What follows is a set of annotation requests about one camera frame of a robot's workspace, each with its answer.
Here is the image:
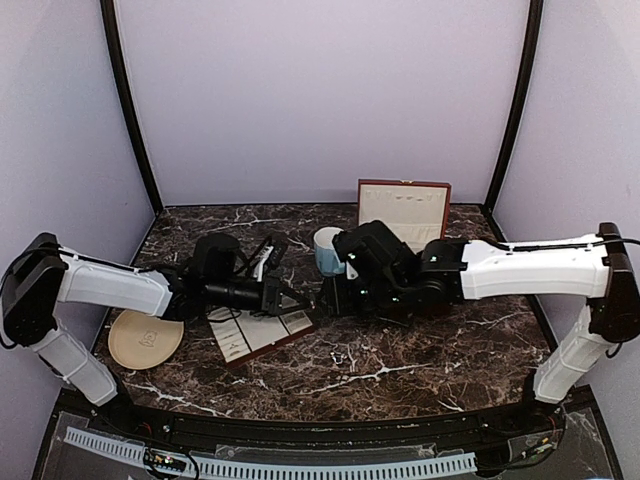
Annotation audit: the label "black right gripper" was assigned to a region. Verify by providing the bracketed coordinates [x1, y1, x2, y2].
[316, 273, 409, 317]

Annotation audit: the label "black corner post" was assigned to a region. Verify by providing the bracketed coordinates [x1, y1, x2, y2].
[99, 0, 164, 216]
[483, 0, 544, 216]

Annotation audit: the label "beige round plate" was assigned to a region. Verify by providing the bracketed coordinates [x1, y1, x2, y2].
[108, 310, 185, 370]

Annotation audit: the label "brown jewelry tray insert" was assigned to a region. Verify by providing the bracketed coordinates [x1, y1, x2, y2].
[207, 308, 314, 368]

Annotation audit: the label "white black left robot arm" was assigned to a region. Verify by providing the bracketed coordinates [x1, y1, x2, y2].
[1, 232, 310, 436]

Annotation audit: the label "white slotted cable duct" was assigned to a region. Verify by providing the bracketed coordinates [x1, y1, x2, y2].
[63, 427, 477, 479]

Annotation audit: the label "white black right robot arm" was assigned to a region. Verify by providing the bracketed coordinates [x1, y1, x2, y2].
[313, 220, 639, 434]

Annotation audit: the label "black left corner post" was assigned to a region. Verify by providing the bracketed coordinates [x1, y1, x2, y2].
[99, 0, 164, 216]

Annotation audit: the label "black right corner post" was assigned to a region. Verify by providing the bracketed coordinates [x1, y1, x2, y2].
[483, 0, 544, 216]

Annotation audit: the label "light blue mug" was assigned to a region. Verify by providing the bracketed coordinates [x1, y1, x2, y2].
[313, 227, 346, 277]

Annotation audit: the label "small silver earrings on table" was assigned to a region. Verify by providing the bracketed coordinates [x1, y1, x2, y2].
[331, 352, 346, 365]

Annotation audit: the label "black front table rail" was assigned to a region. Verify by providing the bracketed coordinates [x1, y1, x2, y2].
[64, 386, 598, 451]

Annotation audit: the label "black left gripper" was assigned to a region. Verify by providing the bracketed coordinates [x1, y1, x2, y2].
[206, 276, 310, 318]

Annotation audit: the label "brown open jewelry box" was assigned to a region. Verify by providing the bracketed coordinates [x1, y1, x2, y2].
[358, 179, 451, 252]

